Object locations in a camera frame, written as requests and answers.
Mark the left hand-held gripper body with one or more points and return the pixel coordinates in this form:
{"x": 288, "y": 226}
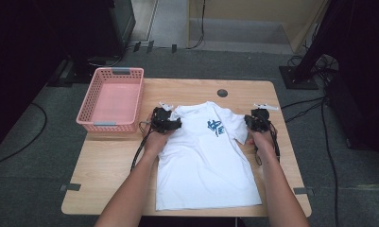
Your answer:
{"x": 160, "y": 121}

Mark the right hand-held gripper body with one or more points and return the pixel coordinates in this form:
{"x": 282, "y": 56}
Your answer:
{"x": 261, "y": 121}

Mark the white t-shirt with blue print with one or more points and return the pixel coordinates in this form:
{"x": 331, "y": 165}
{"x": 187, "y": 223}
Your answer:
{"x": 203, "y": 164}

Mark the person's right hand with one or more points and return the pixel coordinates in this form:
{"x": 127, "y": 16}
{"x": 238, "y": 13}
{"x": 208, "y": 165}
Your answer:
{"x": 262, "y": 142}

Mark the person's left hand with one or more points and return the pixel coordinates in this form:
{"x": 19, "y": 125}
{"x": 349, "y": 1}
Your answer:
{"x": 155, "y": 143}

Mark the grey round table grommet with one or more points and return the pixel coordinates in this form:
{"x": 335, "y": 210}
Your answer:
{"x": 222, "y": 93}

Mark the pink plastic basket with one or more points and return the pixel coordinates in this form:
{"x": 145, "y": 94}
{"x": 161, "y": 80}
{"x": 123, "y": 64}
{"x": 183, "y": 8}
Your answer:
{"x": 114, "y": 101}

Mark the small dark floor block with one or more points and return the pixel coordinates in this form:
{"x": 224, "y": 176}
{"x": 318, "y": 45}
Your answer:
{"x": 174, "y": 48}
{"x": 137, "y": 46}

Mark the grey tape piece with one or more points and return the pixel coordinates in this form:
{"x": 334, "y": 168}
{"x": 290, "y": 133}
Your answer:
{"x": 70, "y": 187}
{"x": 303, "y": 191}

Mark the black box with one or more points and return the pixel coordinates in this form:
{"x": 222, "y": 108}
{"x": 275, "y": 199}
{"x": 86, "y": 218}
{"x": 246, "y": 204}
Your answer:
{"x": 360, "y": 110}

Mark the light wooden panel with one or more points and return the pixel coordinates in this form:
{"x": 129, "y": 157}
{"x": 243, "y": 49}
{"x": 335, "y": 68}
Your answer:
{"x": 259, "y": 9}

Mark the black cabinet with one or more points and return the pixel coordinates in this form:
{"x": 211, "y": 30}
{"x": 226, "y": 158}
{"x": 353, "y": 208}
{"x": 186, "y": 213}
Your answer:
{"x": 95, "y": 28}

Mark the black stand base plate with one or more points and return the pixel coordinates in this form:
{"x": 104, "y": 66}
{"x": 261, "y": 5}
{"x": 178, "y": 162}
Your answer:
{"x": 299, "y": 78}

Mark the black stand post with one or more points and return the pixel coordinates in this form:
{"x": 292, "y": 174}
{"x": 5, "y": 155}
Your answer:
{"x": 319, "y": 38}

